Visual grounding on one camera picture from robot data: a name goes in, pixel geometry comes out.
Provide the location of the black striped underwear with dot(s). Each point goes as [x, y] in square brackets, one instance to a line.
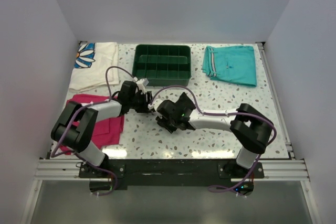
[164, 123]

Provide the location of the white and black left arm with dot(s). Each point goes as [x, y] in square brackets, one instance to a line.
[75, 126]

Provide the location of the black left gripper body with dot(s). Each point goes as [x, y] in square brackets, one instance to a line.
[138, 103]

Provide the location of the cream daisy print shirt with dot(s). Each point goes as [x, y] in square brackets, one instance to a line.
[91, 63]

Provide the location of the aluminium frame rail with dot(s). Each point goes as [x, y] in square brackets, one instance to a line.
[58, 169]

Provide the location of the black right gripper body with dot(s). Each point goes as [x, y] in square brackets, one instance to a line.
[172, 121]

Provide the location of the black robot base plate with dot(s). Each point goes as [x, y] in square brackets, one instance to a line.
[175, 172]

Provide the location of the green plastic divided tray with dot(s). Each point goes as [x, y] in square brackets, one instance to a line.
[163, 65]

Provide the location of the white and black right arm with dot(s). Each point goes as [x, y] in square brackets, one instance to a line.
[250, 128]

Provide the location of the folded teal shorts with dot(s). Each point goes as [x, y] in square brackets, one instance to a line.
[233, 64]

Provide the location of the folded pink cloth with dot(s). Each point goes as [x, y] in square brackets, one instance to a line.
[106, 132]

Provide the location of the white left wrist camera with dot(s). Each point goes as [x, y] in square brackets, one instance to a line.
[141, 81]

